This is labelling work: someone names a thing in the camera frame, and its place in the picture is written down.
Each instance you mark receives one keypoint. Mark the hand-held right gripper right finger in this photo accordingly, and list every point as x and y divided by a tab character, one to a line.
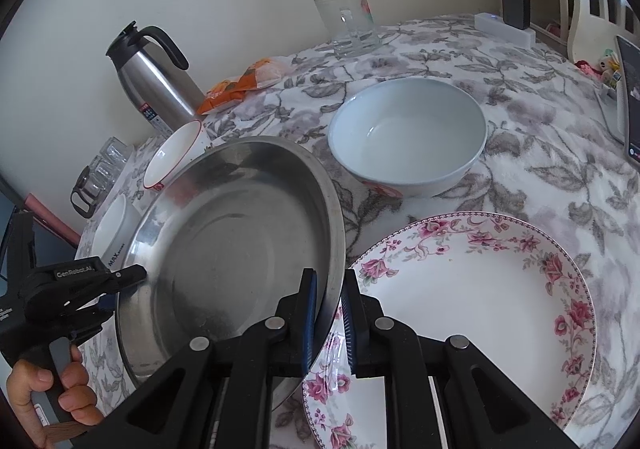
350	324

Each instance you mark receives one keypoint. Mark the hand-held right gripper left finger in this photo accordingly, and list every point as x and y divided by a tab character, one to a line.
310	316

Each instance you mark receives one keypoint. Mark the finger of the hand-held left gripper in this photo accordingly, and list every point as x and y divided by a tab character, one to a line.
127	275
107	303

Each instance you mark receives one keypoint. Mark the white square bowl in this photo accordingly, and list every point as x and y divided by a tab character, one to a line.
112	224

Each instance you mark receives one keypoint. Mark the stainless steel basin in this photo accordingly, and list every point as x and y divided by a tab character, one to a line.
225	239

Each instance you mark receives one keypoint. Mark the pink floral plate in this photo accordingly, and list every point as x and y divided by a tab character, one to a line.
465	289

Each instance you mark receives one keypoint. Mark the red rimmed strawberry bowl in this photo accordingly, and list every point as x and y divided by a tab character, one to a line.
167	159

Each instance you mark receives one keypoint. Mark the large white bowl red print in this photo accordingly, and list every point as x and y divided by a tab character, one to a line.
400	144

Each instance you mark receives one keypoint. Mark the person's left hand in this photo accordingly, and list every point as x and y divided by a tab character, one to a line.
75	404

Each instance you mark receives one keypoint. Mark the pink rolled mat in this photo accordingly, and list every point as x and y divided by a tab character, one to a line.
50	221

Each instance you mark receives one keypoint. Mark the small clear glass cup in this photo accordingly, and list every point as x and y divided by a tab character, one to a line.
106	171
115	150

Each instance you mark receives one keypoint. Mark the stainless steel thermos jug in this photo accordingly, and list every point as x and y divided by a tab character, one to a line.
150	84

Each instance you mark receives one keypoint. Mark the orange snack packet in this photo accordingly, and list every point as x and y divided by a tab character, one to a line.
220	94
260	71

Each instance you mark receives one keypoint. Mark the floral tablecloth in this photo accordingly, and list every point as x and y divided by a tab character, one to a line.
525	139

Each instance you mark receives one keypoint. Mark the clear glass mug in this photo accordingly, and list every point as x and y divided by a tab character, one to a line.
345	29

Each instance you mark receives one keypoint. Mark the white phone stand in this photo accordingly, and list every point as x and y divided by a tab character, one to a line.
611	119

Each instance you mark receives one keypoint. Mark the white power strip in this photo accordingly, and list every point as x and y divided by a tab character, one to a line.
500	26

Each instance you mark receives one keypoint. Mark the black charger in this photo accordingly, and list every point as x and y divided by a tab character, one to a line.
515	9

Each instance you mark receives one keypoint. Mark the smartphone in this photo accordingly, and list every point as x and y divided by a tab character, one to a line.
631	99

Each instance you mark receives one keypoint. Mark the small toy figurine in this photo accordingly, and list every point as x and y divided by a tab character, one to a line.
610	64

